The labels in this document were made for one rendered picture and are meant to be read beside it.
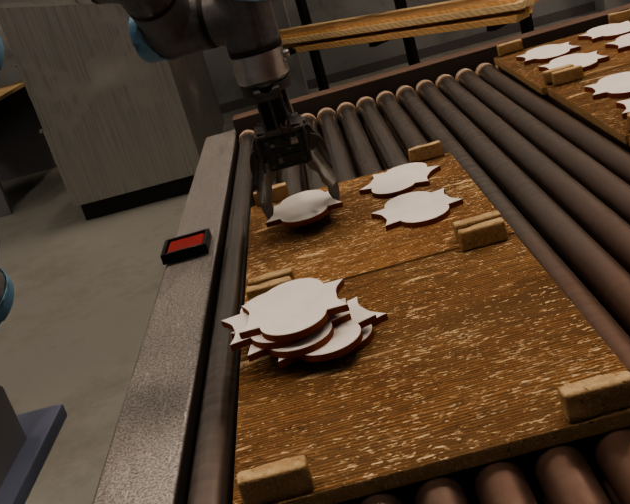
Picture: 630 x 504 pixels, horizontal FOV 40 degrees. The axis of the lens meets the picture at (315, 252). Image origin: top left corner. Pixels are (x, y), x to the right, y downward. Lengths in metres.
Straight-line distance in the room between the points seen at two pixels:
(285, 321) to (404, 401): 0.16
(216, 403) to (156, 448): 0.08
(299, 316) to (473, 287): 0.21
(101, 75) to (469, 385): 4.70
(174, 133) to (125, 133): 0.30
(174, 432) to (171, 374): 0.13
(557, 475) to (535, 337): 0.19
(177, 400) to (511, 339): 0.37
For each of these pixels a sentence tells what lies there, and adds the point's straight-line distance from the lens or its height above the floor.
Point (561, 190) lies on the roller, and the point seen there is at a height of 0.91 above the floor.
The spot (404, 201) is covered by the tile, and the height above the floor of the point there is 0.94.
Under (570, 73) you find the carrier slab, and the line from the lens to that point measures 1.75.
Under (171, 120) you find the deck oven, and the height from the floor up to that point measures 0.47.
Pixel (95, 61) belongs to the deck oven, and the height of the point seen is 0.92.
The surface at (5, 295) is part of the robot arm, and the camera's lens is 1.24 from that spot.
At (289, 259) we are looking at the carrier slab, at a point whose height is 0.94.
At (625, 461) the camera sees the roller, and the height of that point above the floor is 0.92.
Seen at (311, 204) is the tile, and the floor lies 0.97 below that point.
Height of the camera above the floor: 1.35
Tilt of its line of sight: 20 degrees down
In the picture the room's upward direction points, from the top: 16 degrees counter-clockwise
